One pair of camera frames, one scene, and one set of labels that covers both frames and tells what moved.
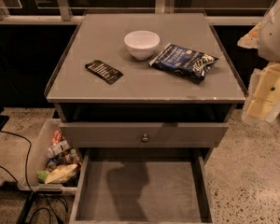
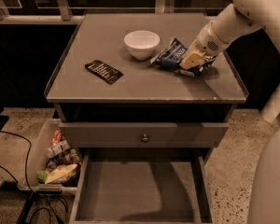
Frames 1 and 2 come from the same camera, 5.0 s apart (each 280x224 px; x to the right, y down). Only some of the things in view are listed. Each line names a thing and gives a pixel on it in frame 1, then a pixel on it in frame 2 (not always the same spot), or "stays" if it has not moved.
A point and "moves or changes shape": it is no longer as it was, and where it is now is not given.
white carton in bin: (57, 148) stays
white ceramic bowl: (142, 44) stays
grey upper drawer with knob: (145, 134) stays
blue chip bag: (184, 62) moves or changes shape
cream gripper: (276, 37) → (205, 43)
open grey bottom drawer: (141, 186) stays
